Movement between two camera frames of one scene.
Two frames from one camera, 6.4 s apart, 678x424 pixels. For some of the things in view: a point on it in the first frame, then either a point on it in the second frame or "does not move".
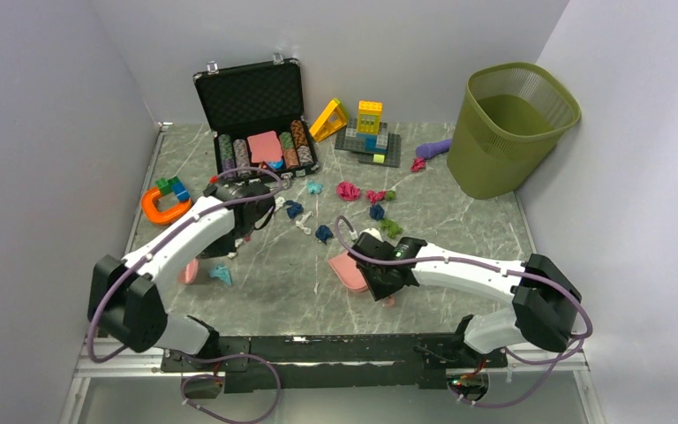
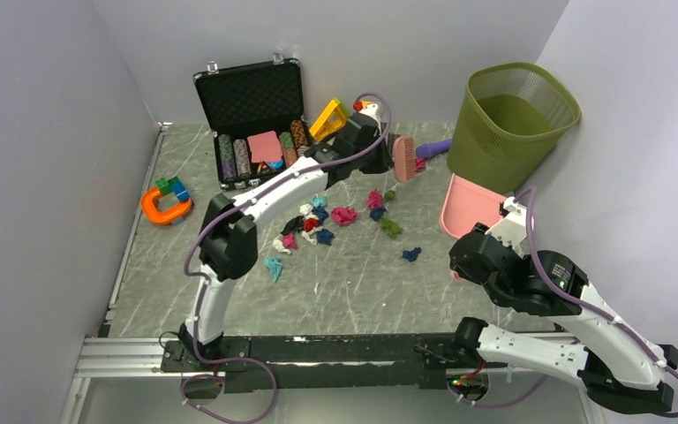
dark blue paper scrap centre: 376,212 does not move
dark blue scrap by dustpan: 323,232 does not move
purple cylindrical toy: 430,149 does not move
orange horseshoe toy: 161,216 does not move
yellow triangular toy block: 332,120 does not move
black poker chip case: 257,113 does not move
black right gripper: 378,291 -> 460,272
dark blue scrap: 295,209 -> 320,213
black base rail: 334,363 does not move
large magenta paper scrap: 348,191 -> 343,215
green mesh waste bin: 515,116 does not move
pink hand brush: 188,274 -> 403,149
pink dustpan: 350,273 -> 466,206
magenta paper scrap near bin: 418,163 does not move
